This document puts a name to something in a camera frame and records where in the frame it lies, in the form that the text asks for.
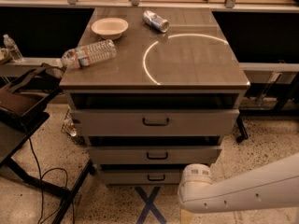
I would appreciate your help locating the dark bag with straps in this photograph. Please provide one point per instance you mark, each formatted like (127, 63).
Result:
(18, 108)

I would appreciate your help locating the crushed soda can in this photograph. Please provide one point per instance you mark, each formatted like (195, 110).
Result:
(155, 21)

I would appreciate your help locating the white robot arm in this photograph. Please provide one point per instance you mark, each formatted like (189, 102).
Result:
(275, 185)

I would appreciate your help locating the small upright water bottle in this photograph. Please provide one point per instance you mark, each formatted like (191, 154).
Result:
(13, 49)

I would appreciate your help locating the white paper bowl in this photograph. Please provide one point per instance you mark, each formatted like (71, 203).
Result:
(110, 28)

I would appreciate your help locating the clear plastic water bottle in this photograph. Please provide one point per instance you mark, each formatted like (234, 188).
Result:
(87, 55)

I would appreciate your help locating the grey drawer cabinet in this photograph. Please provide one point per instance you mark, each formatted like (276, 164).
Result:
(190, 67)

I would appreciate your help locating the black side table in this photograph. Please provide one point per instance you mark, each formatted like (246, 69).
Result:
(12, 140)

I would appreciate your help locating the grey drawer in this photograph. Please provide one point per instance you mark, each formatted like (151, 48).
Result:
(154, 155)
(141, 177)
(216, 122)

